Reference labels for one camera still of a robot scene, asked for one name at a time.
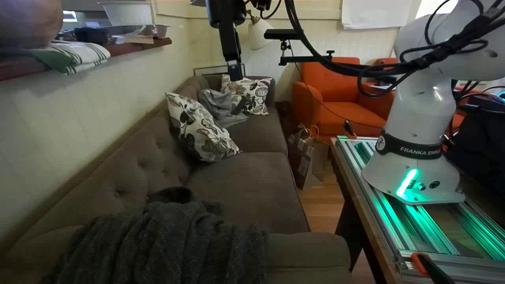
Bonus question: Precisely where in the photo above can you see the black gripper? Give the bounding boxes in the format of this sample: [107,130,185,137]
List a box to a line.
[207,0,248,81]

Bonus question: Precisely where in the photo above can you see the dark grey knitted blanket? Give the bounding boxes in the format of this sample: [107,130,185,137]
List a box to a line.
[41,185,271,284]

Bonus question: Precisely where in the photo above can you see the small floral pillow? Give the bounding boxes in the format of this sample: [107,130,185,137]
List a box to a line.
[219,73,273,118]

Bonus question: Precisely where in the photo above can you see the light grey throw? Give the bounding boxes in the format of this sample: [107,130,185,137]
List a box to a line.
[197,86,253,127]

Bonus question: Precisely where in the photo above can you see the white lamp shade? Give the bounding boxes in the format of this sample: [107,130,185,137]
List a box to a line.
[246,12,276,51]

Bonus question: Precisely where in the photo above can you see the large floral pillow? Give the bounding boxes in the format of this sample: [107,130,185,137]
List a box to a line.
[164,91,243,163]

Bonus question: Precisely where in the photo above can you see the orange armchair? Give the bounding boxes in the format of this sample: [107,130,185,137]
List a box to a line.
[290,54,467,141]

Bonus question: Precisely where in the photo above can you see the stack of papers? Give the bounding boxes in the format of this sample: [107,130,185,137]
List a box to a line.
[109,29,158,47]

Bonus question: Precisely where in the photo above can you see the dark wooden shelf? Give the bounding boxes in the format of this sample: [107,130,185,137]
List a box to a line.
[0,34,174,81]

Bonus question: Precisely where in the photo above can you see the brown paper bag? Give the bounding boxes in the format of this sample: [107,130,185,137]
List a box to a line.
[287,124,317,190]

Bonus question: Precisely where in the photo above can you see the brown tufted sofa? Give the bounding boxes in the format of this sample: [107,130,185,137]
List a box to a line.
[0,72,354,284]

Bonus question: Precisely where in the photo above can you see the small black clamp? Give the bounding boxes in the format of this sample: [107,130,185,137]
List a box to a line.
[342,118,358,140]

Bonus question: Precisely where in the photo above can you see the dark cloth bundle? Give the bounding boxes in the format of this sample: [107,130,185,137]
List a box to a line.
[73,25,112,47]

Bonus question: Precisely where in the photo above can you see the green striped white towel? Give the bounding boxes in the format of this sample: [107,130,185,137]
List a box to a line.
[22,39,112,75]

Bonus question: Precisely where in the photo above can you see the black bar camera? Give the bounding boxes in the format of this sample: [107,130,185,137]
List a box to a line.
[264,28,305,42]

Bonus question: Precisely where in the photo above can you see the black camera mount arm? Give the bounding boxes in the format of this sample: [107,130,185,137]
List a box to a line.
[278,39,401,81]

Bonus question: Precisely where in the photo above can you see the white wall board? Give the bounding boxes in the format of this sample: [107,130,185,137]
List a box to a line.
[339,0,415,31]

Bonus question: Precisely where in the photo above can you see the aluminium rail robot table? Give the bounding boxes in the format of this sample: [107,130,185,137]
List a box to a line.
[330,133,505,284]

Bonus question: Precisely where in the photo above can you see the orange handled clamp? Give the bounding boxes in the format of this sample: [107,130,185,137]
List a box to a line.
[409,250,458,284]

